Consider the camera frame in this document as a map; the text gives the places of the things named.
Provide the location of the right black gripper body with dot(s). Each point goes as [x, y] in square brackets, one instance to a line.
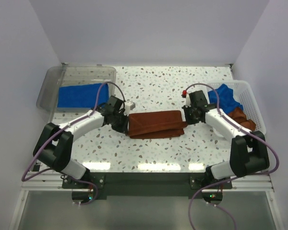
[190, 114]

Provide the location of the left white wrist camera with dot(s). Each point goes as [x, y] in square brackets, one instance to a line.
[128, 106]

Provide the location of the white plastic laundry basket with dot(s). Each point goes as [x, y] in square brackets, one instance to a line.
[243, 94]

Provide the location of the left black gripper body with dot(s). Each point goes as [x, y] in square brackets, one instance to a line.
[119, 120]

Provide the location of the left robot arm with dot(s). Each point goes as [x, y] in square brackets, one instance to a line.
[54, 147]

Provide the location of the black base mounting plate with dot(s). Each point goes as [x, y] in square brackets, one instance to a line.
[146, 184]

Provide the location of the aluminium rail frame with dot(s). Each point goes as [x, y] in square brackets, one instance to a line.
[50, 181]

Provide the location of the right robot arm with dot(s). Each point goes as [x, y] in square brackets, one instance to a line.
[248, 153]

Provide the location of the blue towel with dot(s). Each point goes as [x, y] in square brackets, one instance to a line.
[226, 99]
[78, 96]

